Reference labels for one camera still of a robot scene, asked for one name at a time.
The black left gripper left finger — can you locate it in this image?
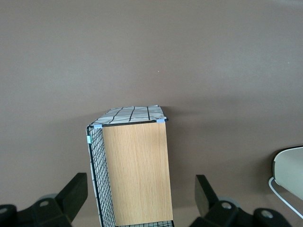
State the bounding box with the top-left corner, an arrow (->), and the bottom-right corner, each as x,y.
0,172 -> 89,227

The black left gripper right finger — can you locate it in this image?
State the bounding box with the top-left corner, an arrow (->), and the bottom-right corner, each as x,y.
189,175 -> 292,227

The cream white toaster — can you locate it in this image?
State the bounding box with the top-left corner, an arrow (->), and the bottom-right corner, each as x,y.
271,146 -> 303,201

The black wire mesh basket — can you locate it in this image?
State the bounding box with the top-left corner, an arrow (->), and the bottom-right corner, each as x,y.
86,120 -> 175,227

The white power cable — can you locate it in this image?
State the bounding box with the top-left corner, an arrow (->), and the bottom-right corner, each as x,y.
268,177 -> 303,219

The wire basket with wooden panel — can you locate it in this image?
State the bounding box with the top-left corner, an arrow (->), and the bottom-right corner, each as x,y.
84,105 -> 169,227

